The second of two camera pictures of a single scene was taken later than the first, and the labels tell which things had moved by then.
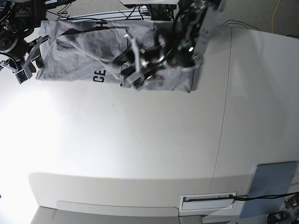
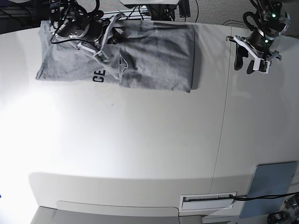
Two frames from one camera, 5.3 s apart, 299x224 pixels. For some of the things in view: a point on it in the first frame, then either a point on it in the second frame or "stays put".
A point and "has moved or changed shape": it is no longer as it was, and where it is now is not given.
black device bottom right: [278, 217] stays put
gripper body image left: [15, 47] to [92, 31]
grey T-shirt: [88, 52] has moved or changed shape
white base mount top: [150, 2] stays put
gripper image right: [150, 57] to [259, 42]
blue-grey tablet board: [270, 179] stays put
